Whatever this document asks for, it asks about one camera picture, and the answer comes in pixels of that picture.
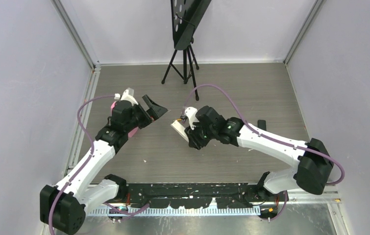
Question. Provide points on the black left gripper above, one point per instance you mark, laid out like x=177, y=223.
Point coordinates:
x=155, y=112

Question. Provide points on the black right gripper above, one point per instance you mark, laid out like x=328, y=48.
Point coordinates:
x=194, y=141

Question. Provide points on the white remote control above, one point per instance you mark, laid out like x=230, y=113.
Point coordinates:
x=180, y=129

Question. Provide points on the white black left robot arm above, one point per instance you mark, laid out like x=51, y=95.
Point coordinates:
x=64, y=206

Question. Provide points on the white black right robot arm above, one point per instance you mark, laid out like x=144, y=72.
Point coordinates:
x=308, y=169

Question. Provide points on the pink metronome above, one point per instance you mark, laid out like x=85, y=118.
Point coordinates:
x=123, y=117

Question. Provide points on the black music stand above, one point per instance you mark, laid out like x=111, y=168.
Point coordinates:
x=186, y=15

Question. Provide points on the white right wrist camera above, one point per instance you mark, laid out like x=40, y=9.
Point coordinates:
x=190, y=116

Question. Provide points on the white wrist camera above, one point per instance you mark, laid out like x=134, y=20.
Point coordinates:
x=190, y=116
x=127, y=95

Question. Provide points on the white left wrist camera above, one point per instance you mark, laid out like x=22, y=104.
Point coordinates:
x=127, y=95

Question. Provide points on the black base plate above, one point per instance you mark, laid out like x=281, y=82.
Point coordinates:
x=197, y=195

